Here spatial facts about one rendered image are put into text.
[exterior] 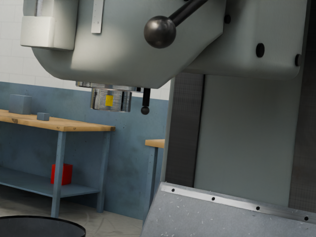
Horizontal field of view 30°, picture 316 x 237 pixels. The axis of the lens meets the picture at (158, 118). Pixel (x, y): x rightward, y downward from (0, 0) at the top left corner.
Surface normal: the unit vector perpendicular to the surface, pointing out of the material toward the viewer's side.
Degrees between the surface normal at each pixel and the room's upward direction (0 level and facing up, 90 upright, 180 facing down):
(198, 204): 63
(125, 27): 102
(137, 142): 90
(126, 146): 90
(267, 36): 90
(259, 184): 90
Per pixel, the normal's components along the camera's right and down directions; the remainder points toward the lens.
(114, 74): 0.12, 0.77
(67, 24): 0.82, 0.11
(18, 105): -0.60, -0.02
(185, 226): -0.47, -0.44
